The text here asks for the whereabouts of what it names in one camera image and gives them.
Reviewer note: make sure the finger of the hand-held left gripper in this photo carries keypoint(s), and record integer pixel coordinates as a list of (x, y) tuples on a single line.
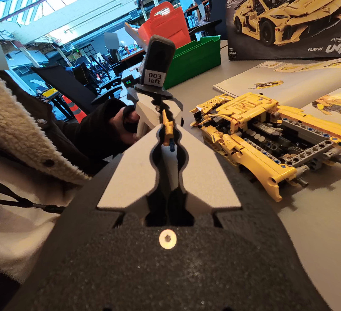
[(176, 114), (146, 111)]

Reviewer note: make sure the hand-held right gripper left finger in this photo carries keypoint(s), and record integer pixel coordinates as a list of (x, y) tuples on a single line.
[(127, 183)]

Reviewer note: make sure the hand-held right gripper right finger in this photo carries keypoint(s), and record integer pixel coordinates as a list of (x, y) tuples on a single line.
[(210, 183)]

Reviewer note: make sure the yellow brick beam with pin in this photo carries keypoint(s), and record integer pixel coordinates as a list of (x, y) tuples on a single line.
[(168, 127)]

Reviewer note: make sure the yellow toy brick car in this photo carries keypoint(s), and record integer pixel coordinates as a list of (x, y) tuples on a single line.
[(253, 130)]

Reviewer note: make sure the grey desk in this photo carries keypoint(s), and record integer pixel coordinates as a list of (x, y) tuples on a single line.
[(306, 223)]

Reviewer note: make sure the person's left hand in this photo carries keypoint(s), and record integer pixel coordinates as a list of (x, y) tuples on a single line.
[(117, 127)]

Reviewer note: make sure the red plastic container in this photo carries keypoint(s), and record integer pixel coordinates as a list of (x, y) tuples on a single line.
[(167, 29)]

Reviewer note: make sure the green plastic bin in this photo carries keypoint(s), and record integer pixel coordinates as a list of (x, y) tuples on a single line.
[(194, 60)]

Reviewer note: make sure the orange traffic cone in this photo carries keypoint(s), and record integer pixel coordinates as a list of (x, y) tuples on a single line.
[(76, 111)]

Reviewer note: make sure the dark office chair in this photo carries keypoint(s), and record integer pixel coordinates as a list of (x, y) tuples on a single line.
[(217, 2)]

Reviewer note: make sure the person's white shirt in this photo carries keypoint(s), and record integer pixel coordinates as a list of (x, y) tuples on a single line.
[(26, 236)]

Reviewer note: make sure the open instruction booklet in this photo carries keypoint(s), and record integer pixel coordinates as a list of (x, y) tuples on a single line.
[(293, 82)]

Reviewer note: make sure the toy car picture box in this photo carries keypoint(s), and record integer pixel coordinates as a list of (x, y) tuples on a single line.
[(287, 18)]

